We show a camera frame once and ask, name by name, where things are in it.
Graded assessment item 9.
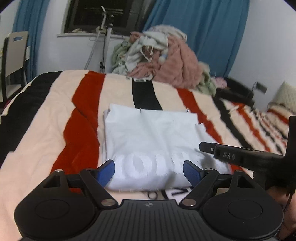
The pink fluffy blanket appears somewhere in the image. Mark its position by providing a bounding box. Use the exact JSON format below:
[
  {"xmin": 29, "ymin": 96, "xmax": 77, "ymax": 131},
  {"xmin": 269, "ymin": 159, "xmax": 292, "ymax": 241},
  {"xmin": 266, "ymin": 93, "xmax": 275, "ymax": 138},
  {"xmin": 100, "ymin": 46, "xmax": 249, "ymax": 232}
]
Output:
[{"xmin": 128, "ymin": 36, "xmax": 203, "ymax": 88}]

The wall power socket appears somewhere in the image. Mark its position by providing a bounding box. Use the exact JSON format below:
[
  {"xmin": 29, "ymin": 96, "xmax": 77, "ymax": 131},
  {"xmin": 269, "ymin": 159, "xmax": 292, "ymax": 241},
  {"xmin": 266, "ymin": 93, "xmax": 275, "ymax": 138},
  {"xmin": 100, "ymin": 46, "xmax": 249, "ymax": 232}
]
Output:
[{"xmin": 256, "ymin": 82, "xmax": 267, "ymax": 94}]

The striped fleece blanket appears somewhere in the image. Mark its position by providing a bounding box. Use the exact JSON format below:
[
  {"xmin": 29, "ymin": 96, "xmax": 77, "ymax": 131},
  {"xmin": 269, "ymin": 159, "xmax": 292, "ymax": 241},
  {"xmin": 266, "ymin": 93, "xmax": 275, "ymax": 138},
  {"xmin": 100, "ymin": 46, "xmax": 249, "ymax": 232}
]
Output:
[{"xmin": 1, "ymin": 70, "xmax": 292, "ymax": 240}]

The pink small garment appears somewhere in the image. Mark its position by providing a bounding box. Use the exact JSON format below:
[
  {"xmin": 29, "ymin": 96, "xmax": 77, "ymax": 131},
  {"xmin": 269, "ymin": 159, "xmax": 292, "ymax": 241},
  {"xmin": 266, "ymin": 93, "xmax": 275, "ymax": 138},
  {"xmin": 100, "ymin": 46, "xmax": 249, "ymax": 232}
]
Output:
[{"xmin": 213, "ymin": 77, "xmax": 227, "ymax": 89}]

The pile of light clothes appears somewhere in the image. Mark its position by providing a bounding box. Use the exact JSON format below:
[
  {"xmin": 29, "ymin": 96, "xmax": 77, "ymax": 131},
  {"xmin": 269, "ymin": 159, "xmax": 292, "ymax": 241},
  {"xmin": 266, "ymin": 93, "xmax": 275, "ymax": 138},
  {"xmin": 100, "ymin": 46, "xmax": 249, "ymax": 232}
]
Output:
[{"xmin": 112, "ymin": 25, "xmax": 217, "ymax": 96}]

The white t-shirt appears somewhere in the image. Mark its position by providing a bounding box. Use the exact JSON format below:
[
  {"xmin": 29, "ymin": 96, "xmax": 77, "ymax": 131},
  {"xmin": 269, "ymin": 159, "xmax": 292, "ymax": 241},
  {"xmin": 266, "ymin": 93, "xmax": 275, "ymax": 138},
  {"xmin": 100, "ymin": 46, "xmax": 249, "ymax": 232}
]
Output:
[{"xmin": 102, "ymin": 104, "xmax": 231, "ymax": 191}]

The left blue curtain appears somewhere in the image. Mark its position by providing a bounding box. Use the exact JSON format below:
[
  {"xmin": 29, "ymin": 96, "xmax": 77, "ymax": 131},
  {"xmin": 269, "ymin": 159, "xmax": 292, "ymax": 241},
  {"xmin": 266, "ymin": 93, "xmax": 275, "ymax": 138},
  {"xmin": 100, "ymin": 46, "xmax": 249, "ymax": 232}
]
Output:
[{"xmin": 13, "ymin": 0, "xmax": 50, "ymax": 82}]

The black armchair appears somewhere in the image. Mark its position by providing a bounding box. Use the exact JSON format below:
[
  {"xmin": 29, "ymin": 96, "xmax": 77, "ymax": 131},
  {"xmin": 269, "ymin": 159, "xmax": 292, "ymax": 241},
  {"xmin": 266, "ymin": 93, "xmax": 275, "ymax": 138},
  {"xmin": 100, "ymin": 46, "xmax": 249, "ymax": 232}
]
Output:
[{"xmin": 215, "ymin": 77, "xmax": 254, "ymax": 107}]

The right hand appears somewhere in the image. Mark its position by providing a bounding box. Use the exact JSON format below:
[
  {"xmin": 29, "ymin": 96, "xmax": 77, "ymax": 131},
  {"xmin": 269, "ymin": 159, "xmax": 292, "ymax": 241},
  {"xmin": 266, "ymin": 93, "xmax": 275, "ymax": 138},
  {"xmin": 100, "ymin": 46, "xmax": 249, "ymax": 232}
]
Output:
[{"xmin": 267, "ymin": 187, "xmax": 296, "ymax": 240}]

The blue curtain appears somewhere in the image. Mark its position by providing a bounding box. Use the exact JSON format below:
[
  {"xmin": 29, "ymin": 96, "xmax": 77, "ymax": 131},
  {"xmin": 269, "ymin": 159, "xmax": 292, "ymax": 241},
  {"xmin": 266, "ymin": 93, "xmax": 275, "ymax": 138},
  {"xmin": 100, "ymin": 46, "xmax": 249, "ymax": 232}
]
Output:
[
  {"xmin": 13, "ymin": 0, "xmax": 50, "ymax": 82},
  {"xmin": 144, "ymin": 0, "xmax": 250, "ymax": 77}
]

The dark window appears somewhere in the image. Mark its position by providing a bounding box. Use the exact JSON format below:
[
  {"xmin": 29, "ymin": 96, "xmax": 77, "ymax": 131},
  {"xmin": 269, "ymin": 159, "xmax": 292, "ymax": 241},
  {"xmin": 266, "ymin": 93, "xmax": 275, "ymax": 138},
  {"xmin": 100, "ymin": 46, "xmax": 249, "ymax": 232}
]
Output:
[{"xmin": 63, "ymin": 0, "xmax": 155, "ymax": 36}]

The right blue curtain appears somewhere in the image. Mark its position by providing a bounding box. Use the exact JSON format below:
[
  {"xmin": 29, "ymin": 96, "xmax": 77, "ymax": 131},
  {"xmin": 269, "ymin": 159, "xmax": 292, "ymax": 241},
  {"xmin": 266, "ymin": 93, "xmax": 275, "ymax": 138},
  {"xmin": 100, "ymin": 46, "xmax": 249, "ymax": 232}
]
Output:
[{"xmin": 144, "ymin": 0, "xmax": 250, "ymax": 77}]

